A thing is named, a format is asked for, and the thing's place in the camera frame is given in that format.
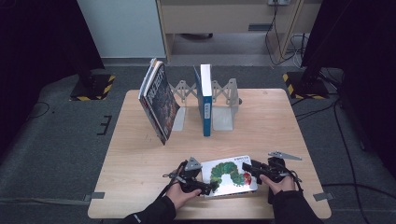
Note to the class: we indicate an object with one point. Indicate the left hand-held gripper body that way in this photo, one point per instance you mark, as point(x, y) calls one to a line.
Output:
point(191, 174)

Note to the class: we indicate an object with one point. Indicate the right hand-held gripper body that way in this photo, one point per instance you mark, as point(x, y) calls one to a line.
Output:
point(275, 168)

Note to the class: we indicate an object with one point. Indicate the white caterpillar picture book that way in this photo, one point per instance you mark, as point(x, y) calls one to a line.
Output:
point(230, 174)

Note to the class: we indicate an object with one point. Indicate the white expandable metal book rack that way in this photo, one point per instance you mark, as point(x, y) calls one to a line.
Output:
point(222, 118)

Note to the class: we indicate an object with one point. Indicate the thick blue book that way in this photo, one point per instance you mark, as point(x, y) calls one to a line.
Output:
point(206, 109)

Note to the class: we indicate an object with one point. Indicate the person's right hand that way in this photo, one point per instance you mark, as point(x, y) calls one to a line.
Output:
point(280, 186)

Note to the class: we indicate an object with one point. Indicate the person's left hand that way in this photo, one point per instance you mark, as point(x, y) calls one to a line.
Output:
point(180, 196)

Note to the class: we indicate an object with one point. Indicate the dark illustrated cover book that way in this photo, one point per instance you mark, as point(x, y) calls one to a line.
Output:
point(162, 102)

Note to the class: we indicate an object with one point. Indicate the black stand with striped base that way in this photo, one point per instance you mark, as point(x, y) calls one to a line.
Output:
point(306, 87)
point(93, 87)

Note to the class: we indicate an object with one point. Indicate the dark object under desk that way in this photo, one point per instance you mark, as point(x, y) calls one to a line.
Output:
point(196, 35)

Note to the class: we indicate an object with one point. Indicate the black curtain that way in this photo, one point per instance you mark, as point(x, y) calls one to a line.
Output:
point(358, 46)
point(31, 46)

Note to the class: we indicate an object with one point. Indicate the light wooden desk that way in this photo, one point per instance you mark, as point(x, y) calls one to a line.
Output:
point(218, 18)

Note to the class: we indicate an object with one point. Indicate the white power socket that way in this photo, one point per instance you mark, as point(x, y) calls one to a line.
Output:
point(278, 1)

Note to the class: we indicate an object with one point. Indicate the grey table edge bracket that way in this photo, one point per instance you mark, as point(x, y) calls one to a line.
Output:
point(323, 196)
point(95, 195)

